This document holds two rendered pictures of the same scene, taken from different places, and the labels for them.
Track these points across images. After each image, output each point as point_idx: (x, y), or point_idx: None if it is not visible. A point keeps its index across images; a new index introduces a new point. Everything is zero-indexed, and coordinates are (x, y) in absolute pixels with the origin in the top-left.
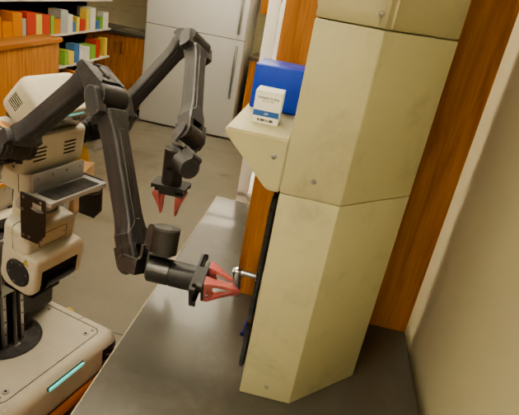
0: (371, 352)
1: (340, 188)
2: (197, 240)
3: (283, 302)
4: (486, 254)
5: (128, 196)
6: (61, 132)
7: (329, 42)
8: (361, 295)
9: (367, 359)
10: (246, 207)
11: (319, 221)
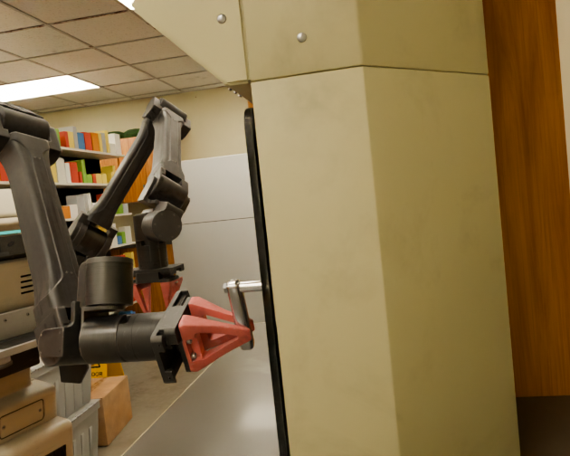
0: (542, 431)
1: (352, 29)
2: (222, 365)
3: (324, 301)
4: None
5: (50, 241)
6: (13, 261)
7: None
8: (473, 275)
9: (537, 441)
10: None
11: (336, 109)
